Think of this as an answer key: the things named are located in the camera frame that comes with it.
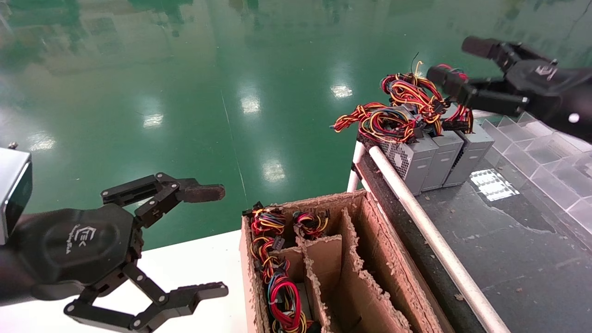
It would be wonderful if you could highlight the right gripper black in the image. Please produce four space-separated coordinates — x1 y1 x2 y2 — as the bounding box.
426 36 592 140

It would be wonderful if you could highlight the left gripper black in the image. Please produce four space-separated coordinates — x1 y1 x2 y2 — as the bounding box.
12 173 229 333

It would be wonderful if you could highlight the grey power supply with cables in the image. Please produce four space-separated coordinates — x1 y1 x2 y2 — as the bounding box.
333 103 439 196
435 64 495 188
382 60 464 191

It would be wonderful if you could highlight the clear acrylic divider organizer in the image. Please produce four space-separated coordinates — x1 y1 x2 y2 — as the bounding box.
481 111 592 236

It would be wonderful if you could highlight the corrugated cardboard box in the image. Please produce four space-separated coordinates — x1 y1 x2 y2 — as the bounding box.
240 189 456 333

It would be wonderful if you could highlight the coloured power supply cable bundle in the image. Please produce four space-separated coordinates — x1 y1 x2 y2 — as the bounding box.
243 202 290 283
266 271 309 333
291 210 330 240

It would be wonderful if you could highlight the short white frame leg pipe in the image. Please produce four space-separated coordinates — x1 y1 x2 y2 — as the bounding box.
347 141 366 192

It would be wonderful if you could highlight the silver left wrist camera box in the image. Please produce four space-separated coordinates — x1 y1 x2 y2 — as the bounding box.
0 147 33 246

